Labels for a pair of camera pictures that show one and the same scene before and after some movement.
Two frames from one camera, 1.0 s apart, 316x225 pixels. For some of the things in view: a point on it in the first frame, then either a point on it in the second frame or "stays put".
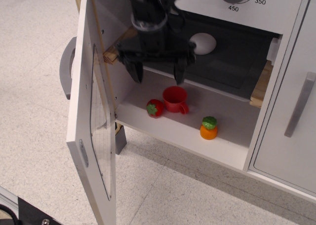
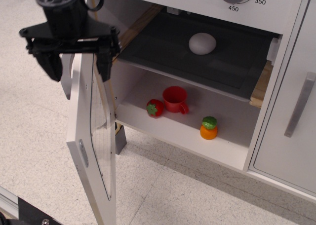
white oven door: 92,130 stays put
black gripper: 155,45 → 69,30
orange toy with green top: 209,130 stays put
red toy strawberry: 155,108 stays put
